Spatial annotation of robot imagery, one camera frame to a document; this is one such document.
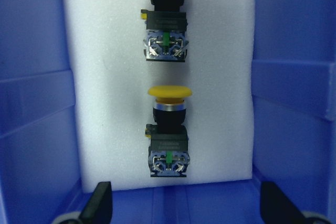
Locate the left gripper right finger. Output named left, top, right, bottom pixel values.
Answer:
left=259, top=182, right=306, bottom=223

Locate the red push button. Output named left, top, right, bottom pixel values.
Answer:
left=141, top=0, right=188, bottom=62

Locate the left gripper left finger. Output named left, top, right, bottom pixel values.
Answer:
left=79, top=182, right=112, bottom=224

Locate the left bin white foam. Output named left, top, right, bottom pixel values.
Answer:
left=64, top=0, right=255, bottom=193

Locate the yellow push button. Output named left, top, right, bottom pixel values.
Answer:
left=145, top=85, right=192, bottom=177

